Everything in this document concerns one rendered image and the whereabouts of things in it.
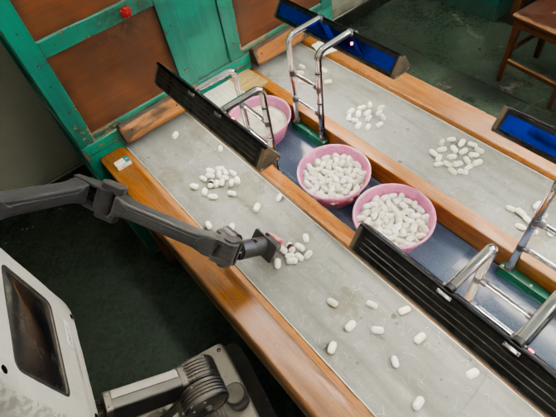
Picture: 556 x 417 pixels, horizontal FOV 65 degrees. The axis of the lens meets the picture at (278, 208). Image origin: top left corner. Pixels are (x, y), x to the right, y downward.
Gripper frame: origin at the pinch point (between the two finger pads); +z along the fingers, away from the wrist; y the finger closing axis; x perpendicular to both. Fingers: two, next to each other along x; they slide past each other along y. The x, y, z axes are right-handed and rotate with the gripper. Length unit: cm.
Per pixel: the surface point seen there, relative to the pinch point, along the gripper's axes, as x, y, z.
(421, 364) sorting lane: 0, -55, 2
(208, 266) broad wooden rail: 14.1, 9.5, -17.9
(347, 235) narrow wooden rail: -10.9, -13.6, 12.2
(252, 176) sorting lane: -5.5, 31.0, 11.3
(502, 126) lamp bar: -61, -32, 25
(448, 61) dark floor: -71, 71, 212
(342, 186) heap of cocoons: -17.5, 4.1, 27.6
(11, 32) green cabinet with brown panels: -25, 86, -56
